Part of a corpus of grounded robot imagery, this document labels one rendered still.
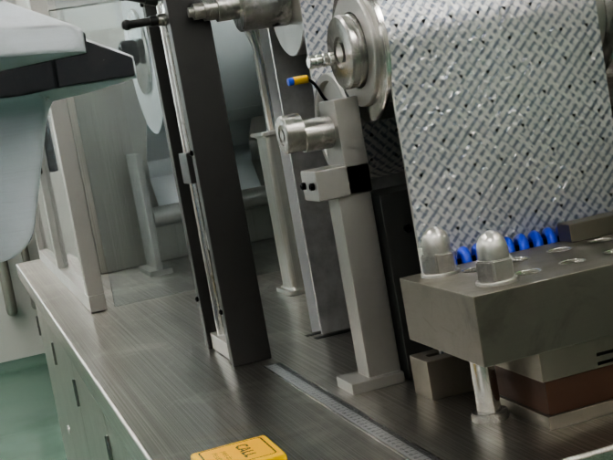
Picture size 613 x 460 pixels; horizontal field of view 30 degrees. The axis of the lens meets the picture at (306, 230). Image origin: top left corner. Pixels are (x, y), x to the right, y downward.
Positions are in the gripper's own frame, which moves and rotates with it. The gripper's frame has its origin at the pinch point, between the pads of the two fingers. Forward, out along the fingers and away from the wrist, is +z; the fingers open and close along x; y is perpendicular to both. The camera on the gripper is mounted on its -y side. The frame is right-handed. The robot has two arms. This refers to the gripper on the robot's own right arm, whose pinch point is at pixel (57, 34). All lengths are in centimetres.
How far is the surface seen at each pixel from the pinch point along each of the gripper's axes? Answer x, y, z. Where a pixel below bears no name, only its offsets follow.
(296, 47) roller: -109, -19, -7
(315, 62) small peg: -87, -13, -3
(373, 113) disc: -87, -7, 2
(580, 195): -92, 5, 22
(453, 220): -86, 5, 8
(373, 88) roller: -84, -9, 3
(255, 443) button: -70, 22, -11
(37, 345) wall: -593, 33, -238
